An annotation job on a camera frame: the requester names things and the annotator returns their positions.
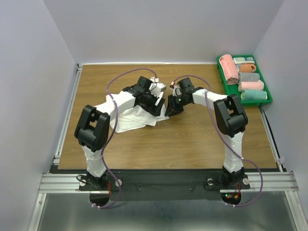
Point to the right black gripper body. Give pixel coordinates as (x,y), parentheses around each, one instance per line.
(179,101)

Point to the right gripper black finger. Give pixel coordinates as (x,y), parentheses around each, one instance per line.
(172,111)
(171,101)

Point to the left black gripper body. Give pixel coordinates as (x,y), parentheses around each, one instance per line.
(148,103)

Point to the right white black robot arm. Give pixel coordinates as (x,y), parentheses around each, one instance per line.
(228,117)

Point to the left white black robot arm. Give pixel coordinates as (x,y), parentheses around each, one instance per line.
(92,131)

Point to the green plastic basket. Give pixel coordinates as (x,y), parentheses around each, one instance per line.
(233,89)

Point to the long pink rolled towel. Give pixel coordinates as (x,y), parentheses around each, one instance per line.
(229,69)

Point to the teal rolled towel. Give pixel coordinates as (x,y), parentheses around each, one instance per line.
(254,95)

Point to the grey rolled towel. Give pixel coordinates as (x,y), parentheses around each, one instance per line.
(248,77)

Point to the short pink rolled towel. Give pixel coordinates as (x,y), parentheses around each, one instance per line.
(259,85)

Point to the orange rolled towel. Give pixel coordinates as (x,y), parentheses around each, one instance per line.
(247,68)

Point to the white blue patterned towel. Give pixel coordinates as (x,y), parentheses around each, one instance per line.
(244,60)

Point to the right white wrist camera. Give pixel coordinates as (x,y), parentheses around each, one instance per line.
(176,91)

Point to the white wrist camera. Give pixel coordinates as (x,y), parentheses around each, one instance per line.
(157,89)
(176,91)

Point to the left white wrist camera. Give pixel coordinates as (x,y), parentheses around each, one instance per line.
(157,89)

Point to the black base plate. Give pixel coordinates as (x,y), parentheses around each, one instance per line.
(163,185)

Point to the aluminium frame rail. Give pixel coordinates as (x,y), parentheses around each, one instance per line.
(59,182)

